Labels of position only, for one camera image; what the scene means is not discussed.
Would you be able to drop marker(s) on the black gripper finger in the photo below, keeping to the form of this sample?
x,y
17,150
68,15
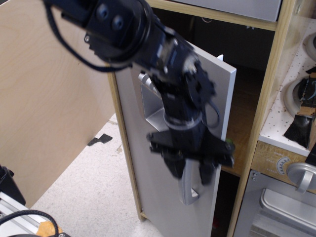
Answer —
x,y
175,163
206,171

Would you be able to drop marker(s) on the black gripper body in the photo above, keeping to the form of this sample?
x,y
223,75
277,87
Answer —
x,y
197,144

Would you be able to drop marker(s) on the silver fridge door handle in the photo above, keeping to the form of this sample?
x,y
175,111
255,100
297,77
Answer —
x,y
187,194

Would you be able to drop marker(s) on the grey toy fridge door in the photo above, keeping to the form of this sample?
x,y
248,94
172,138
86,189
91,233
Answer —
x,y
154,187

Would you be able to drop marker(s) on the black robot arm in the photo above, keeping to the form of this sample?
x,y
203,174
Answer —
x,y
124,33

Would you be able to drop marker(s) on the silver ice dispenser panel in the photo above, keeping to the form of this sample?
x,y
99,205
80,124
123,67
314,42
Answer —
x,y
152,103

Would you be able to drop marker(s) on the grey oven door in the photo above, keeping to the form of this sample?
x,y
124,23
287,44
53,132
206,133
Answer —
x,y
254,222

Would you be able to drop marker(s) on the black tape on floor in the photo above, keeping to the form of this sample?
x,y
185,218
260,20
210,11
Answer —
x,y
103,139

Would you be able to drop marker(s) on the silver oven knob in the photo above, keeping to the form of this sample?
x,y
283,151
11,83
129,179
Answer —
x,y
303,176

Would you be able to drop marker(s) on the plywood board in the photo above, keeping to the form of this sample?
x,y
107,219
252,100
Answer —
x,y
51,105

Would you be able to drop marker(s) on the white speckled countertop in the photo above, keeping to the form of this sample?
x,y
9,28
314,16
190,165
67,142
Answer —
x,y
284,108

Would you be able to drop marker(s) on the orange tape piece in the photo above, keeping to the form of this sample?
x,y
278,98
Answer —
x,y
46,229

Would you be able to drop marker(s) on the grey freezer door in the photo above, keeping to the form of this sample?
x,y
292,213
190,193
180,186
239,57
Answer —
x,y
267,10

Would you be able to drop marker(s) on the wooden toy kitchen frame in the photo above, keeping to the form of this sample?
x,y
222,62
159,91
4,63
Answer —
x,y
247,118

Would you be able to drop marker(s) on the silver oven handle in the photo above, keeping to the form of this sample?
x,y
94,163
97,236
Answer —
x,y
294,213

